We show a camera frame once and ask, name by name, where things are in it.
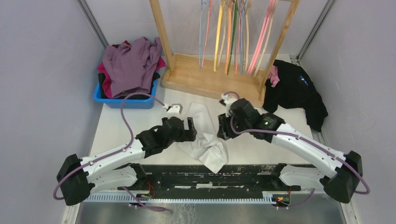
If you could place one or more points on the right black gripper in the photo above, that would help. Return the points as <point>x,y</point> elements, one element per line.
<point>224,131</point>

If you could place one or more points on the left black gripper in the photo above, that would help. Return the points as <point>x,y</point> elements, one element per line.
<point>187,135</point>

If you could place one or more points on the white skirt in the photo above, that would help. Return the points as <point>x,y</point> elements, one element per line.
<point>206,148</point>

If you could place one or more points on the purple garment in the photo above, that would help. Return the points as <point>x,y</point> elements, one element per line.
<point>131,67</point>

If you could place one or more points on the beige wooden hanger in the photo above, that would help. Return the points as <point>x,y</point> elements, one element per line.
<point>265,45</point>

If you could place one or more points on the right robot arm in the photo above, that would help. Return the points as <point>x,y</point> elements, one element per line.
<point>338,174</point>

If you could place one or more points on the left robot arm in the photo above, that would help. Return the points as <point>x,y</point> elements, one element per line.
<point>78,178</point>

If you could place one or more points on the wooden hanger rack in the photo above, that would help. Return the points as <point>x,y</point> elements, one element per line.
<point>184,74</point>

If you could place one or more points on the orange hanger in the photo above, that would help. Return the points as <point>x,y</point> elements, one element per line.
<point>229,33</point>

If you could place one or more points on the yellow hanger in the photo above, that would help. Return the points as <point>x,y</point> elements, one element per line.
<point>219,24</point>

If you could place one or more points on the green hanger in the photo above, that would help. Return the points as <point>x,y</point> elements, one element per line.
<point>233,23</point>

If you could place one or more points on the pink hanger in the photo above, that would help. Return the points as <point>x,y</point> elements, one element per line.
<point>263,31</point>

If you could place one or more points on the pink garment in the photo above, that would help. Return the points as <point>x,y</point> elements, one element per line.
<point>273,76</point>

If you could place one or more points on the black garment pile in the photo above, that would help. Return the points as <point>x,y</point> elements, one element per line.
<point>295,90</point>

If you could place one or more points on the blue plastic bin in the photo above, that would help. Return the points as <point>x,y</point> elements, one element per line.
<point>129,104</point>

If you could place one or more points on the magenta garment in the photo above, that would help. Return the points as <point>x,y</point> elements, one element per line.
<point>105,81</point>

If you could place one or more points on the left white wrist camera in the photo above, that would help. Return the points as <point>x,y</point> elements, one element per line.
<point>173,108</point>

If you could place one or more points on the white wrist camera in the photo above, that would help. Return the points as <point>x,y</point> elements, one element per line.
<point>227,101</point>
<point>173,108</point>

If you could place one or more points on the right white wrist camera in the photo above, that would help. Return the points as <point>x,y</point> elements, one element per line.
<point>227,101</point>

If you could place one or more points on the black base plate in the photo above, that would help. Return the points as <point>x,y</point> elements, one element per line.
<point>198,182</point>

